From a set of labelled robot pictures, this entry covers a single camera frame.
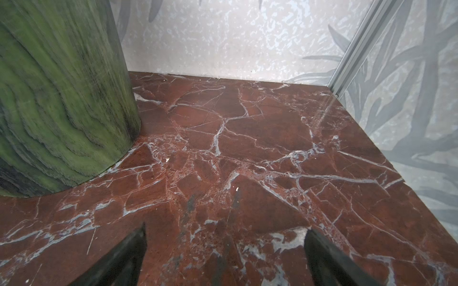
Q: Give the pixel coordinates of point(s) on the aluminium frame profile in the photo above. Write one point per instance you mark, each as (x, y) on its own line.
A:
(378, 16)

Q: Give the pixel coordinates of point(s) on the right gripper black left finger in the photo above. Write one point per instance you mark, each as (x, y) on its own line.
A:
(121, 266)

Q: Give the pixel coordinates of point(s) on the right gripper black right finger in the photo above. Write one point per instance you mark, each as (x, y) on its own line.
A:
(330, 266)

